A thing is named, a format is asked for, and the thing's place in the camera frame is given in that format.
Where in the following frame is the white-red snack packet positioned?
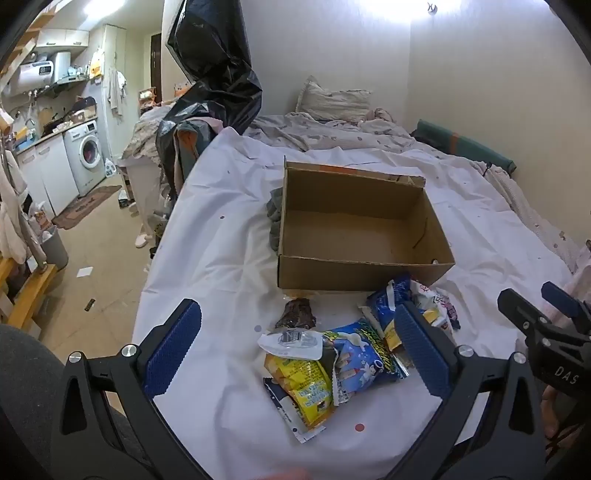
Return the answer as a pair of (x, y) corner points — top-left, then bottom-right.
(411, 281), (461, 332)

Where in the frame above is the white floor cabinet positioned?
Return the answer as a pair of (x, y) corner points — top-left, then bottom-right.
(18, 134), (79, 215)

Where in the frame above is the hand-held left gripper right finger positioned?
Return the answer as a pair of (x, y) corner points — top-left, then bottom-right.
(393, 301), (548, 480)

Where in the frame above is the white washing machine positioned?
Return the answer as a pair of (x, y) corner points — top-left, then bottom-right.
(62, 121), (108, 197)

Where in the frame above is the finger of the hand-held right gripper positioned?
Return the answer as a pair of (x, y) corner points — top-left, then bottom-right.
(541, 281), (591, 329)
(497, 288), (561, 352)

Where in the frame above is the white hanging cloth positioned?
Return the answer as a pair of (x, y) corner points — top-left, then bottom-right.
(108, 69), (127, 118)

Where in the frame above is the brown cardboard box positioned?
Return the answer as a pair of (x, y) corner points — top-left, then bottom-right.
(277, 156), (457, 292)

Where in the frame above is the black plastic bag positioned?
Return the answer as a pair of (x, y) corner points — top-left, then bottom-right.
(156, 0), (263, 185)

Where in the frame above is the grey floral quilt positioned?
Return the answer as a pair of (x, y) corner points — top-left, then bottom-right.
(245, 108), (416, 153)

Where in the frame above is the dark blue snack packet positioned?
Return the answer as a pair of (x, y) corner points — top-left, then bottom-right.
(366, 276), (413, 340)

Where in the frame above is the person's right hand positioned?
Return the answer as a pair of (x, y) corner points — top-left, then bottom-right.
(541, 385), (572, 440)

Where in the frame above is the white printed bedsheet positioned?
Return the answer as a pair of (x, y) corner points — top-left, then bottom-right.
(131, 124), (578, 480)

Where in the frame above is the brown floor rug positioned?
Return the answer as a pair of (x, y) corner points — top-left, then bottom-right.
(52, 185), (123, 230)

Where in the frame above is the beige pillow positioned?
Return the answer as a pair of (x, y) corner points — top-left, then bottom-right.
(295, 76), (372, 123)

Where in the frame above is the pile of clothes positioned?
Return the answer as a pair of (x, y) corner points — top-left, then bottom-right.
(121, 104), (185, 160)

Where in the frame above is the white hanging towel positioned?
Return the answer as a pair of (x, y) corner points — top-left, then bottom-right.
(0, 148), (33, 264)

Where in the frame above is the brown chocolate bar packet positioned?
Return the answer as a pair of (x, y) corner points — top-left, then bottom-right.
(276, 298), (318, 330)

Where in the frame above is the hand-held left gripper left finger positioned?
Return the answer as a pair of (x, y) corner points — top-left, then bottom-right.
(48, 298), (218, 480)

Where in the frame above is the yellow wooden frame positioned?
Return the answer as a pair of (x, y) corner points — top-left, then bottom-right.
(0, 256), (58, 333)

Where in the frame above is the blue-white packet with green letters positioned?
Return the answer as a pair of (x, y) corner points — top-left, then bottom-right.
(322, 318), (411, 407)

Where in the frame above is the small yellow snack packet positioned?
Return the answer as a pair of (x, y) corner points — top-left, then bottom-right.
(384, 322), (403, 352)

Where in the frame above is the white wall cabinet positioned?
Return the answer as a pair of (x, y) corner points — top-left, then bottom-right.
(34, 28), (89, 49)

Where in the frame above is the green folded blanket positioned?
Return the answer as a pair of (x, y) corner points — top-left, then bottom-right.
(411, 119), (515, 178)

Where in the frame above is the white water heater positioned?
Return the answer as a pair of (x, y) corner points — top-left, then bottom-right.
(9, 52), (72, 95)

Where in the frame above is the dark cloth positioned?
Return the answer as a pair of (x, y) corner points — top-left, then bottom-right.
(265, 187), (284, 252)

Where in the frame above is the grey bin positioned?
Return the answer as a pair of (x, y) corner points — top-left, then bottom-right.
(39, 226), (70, 273)

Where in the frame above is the navy-white snack packet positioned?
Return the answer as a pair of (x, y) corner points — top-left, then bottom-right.
(262, 377), (326, 445)

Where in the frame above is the white biscuit packet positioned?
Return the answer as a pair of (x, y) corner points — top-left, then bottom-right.
(257, 329), (327, 361)

